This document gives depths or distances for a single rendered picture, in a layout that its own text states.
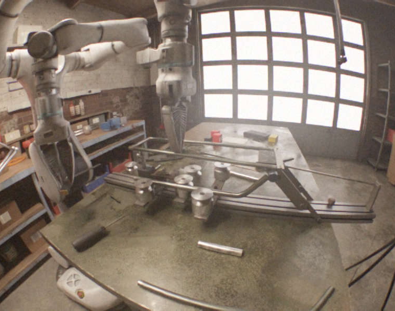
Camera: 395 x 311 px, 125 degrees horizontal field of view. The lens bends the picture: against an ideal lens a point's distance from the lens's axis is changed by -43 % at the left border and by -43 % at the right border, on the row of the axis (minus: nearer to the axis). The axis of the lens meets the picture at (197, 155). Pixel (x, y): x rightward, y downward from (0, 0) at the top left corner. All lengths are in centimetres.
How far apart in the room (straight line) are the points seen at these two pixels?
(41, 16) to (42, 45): 226
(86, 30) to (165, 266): 57
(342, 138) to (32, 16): 519
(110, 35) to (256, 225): 63
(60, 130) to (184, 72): 32
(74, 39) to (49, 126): 21
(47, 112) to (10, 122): 187
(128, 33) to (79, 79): 224
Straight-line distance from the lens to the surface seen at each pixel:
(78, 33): 50
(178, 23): 40
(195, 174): 52
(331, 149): 387
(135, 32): 60
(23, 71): 70
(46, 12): 281
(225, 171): 55
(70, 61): 80
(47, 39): 49
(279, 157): 44
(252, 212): 49
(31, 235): 183
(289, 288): 38
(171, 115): 37
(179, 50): 38
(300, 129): 358
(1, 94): 234
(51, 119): 48
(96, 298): 105
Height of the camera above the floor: 120
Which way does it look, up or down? 21 degrees down
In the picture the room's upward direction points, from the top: 2 degrees counter-clockwise
